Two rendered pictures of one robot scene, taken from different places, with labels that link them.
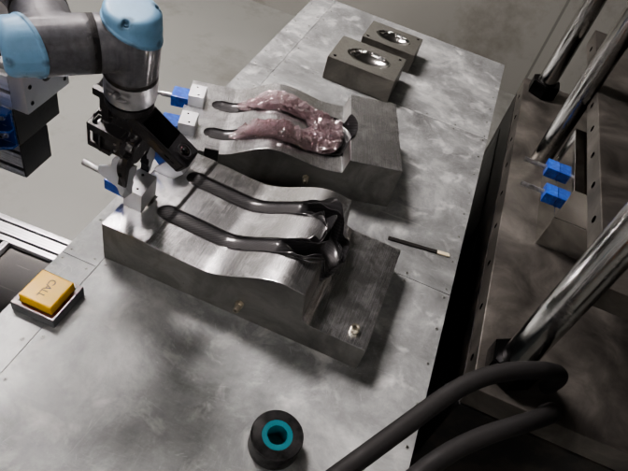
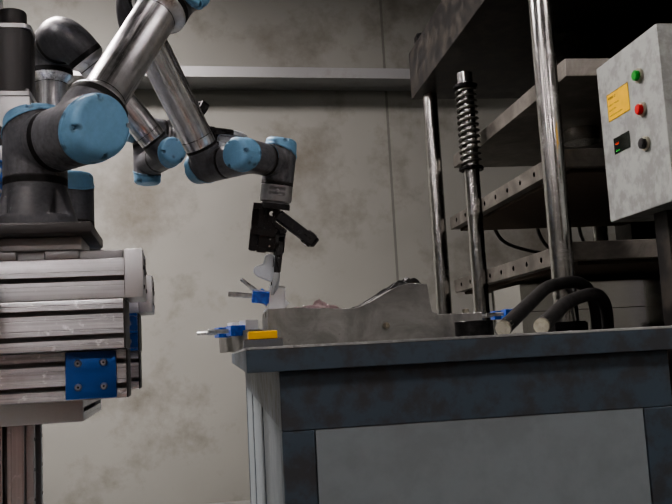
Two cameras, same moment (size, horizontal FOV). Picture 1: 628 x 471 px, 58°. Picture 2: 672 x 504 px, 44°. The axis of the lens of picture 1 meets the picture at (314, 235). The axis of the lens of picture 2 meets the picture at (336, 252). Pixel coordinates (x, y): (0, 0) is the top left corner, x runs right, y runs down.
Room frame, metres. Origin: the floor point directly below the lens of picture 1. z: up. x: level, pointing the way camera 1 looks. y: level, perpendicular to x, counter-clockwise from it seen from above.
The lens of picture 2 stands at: (-1.21, 0.70, 0.79)
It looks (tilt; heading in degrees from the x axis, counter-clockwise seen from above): 7 degrees up; 345
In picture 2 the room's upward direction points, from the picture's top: 3 degrees counter-clockwise
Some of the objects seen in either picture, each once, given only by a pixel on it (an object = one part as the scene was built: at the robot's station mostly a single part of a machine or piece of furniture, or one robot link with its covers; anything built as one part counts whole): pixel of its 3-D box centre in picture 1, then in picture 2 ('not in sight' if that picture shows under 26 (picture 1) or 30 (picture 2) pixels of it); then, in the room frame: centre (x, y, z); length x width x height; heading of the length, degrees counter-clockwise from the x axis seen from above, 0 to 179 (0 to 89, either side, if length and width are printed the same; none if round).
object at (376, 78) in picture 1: (364, 68); not in sight; (1.52, 0.01, 0.84); 0.20 x 0.15 x 0.07; 83
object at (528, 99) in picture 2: not in sight; (596, 122); (1.19, -0.92, 1.52); 1.10 x 0.70 x 0.05; 173
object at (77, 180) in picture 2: not in sight; (68, 196); (0.90, 0.79, 1.20); 0.13 x 0.12 x 0.14; 21
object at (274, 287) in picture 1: (262, 240); (367, 316); (0.72, 0.09, 0.87); 0.50 x 0.26 x 0.14; 83
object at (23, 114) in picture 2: not in sight; (37, 144); (0.40, 0.82, 1.20); 0.13 x 0.12 x 0.14; 39
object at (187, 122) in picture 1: (166, 122); (232, 331); (0.98, 0.39, 0.86); 0.13 x 0.05 x 0.05; 100
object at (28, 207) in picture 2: not in sight; (35, 205); (0.40, 0.83, 1.09); 0.15 x 0.15 x 0.10
